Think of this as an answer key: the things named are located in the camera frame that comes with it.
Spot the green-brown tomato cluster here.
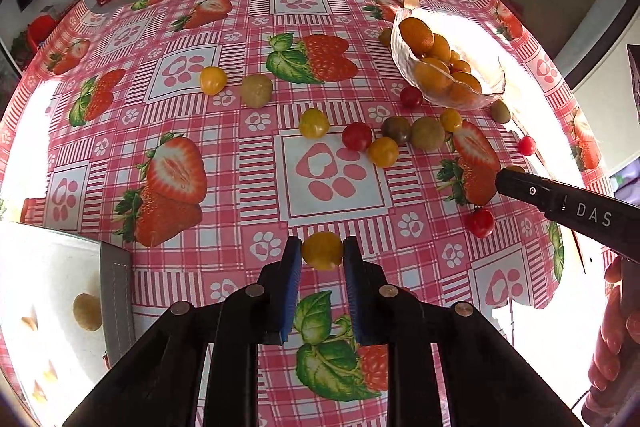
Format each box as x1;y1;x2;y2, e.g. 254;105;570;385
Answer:
410;117;445;152

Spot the green-brown cherry tomato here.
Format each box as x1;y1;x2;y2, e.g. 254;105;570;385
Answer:
241;74;273;109

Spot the red plastic chair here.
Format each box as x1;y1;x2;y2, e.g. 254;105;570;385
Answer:
26;14;58;53

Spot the orange tomato mid cluster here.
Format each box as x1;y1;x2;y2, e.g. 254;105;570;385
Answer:
367;136;399;169

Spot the red cherry tomato mid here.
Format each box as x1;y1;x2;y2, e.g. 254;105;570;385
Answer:
342;122;372;152

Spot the pink strawberry checkered tablecloth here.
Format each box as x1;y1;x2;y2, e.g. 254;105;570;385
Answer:
1;0;610;404

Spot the clear glass fruit bowl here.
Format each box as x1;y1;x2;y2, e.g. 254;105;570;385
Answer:
390;8;506;110

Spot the white shallow tray box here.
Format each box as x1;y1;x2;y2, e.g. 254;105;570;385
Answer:
1;222;136;426

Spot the yellow tomato mid table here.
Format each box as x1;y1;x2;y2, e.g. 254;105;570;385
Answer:
298;107;330;140

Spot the red tomato near gripper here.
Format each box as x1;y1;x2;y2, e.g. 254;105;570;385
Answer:
464;207;495;239

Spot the large yellow-green tomato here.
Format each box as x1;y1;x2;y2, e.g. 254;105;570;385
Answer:
73;293;103;332

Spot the person's right hand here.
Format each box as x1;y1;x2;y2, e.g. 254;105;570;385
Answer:
580;257;639;426

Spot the yellow cherry tomato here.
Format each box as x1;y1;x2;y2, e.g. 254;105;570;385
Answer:
302;231;344;271
200;66;228;96

